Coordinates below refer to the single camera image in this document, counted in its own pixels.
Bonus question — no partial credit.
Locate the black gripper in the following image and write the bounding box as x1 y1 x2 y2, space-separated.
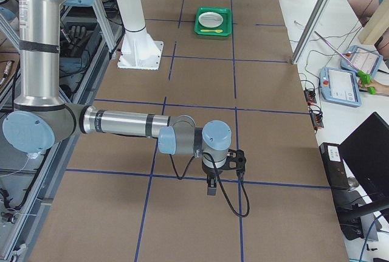
202 164 224 196

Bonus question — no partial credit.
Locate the yellow plastic spoon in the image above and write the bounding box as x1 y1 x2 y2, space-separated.
200 29 224 34

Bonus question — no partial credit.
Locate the person's hand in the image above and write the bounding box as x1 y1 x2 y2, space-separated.
358 79 389 96

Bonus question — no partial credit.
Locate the black computer box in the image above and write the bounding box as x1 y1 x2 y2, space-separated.
319 142 349 190

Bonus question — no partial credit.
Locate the green plastic tray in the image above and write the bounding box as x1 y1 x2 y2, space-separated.
194 7 232 37

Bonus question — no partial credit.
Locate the blue teach pendant near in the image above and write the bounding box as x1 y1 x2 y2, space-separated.
320 67 362 107

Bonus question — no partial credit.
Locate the blue teach pendant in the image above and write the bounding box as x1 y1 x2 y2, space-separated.
340 45 384 78
320 67 362 107

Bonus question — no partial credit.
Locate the white round plate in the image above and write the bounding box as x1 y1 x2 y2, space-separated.
198 12 224 28

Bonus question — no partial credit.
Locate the pale green plastic fork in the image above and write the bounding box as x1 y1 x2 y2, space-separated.
201 16 223 22

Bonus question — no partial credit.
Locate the black monitor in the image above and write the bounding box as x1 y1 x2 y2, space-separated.
339 112 389 201

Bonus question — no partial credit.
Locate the blue teach pendant far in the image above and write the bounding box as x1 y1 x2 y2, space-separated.
340 45 384 78

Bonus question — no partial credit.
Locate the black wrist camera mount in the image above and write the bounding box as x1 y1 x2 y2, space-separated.
225 149 247 181

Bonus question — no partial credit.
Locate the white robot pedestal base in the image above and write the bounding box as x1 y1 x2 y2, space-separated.
117 0 164 71

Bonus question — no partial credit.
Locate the green handled grabber tool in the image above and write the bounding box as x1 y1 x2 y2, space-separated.
314 31 372 87

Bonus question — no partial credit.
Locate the aluminium frame post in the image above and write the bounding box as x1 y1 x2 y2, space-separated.
291 0 330 64

